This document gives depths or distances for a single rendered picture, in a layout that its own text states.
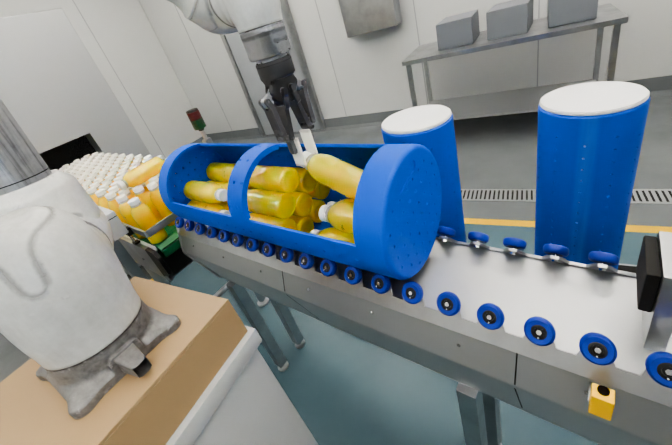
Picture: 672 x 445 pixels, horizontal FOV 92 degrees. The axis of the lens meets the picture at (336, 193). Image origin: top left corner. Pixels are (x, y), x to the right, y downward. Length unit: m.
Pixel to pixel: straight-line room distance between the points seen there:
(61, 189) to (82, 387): 0.34
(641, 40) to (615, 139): 2.97
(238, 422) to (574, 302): 0.68
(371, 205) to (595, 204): 0.95
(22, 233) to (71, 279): 0.09
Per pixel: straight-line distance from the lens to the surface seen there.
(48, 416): 0.73
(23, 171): 0.79
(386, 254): 0.61
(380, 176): 0.60
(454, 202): 1.47
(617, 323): 0.75
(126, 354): 0.65
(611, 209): 1.43
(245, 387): 0.78
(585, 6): 3.30
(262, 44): 0.68
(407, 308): 0.75
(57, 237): 0.61
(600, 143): 1.28
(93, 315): 0.63
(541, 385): 0.74
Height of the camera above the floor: 1.50
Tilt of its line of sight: 29 degrees down
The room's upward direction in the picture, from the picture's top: 18 degrees counter-clockwise
